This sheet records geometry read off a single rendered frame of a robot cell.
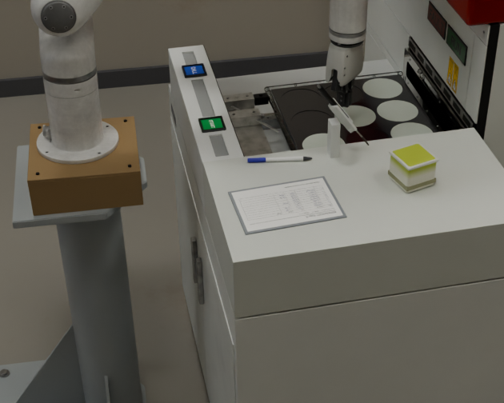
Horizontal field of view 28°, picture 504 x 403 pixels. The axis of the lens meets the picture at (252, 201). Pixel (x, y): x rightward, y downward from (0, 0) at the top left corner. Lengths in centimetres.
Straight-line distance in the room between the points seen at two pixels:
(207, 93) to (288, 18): 199
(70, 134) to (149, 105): 201
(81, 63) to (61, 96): 9
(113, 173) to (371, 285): 64
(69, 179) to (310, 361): 67
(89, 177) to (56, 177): 7
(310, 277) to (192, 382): 111
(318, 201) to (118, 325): 80
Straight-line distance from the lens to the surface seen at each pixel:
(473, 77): 231
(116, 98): 436
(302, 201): 206
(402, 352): 219
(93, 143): 233
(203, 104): 241
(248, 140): 241
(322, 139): 238
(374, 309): 208
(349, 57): 230
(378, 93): 257
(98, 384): 279
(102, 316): 261
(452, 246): 204
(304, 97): 254
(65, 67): 222
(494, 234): 206
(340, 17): 225
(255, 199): 206
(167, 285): 334
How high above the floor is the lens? 218
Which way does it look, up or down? 36 degrees down
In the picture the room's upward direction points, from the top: 1 degrees counter-clockwise
